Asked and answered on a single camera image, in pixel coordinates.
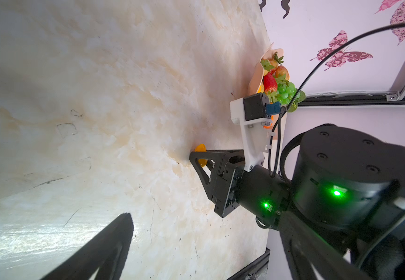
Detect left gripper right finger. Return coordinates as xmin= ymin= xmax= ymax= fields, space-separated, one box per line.
xmin=279 ymin=211 xmax=370 ymax=280

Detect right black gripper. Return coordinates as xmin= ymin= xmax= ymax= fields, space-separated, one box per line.
xmin=190 ymin=149 xmax=245 ymax=218

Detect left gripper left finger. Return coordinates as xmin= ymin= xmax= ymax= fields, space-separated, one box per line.
xmin=43 ymin=213 xmax=134 ymax=280

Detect yellow kumquat bottom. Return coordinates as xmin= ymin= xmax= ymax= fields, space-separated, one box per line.
xmin=194 ymin=143 xmax=208 ymax=168

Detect pink leaf-shaped bowl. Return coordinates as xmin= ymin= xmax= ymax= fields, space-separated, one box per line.
xmin=247 ymin=43 xmax=284 ymax=96

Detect green grape bunch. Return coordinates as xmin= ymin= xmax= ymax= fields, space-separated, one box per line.
xmin=257 ymin=59 xmax=306 ymax=113

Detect lone red strawberry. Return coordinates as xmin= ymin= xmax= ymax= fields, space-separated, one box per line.
xmin=274 ymin=65 xmax=290 ymax=80

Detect large orange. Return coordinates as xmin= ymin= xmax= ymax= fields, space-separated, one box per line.
xmin=263 ymin=115 xmax=276 ymax=130

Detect pale red strawberry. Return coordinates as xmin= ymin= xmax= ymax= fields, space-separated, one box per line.
xmin=268 ymin=52 xmax=284 ymax=71

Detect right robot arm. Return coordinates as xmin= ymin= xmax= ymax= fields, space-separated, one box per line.
xmin=190 ymin=124 xmax=405 ymax=280

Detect black base frame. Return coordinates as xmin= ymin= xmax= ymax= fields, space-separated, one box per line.
xmin=228 ymin=248 xmax=271 ymax=280

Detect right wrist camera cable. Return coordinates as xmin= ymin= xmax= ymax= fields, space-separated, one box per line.
xmin=267 ymin=21 xmax=405 ymax=177

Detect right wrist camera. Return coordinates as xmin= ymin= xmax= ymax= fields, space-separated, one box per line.
xmin=230 ymin=93 xmax=280 ymax=172

